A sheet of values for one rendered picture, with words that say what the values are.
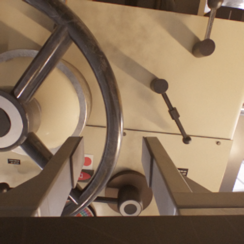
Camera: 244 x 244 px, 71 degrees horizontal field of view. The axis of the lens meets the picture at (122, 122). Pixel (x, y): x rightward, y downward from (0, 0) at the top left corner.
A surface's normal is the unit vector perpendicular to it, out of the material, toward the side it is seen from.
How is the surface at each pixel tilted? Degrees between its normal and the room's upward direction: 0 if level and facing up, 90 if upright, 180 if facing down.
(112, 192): 90
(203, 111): 90
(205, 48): 90
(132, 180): 90
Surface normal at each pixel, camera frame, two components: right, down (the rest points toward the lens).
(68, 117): 0.50, 0.36
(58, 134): 0.37, 0.57
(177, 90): 0.03, 0.26
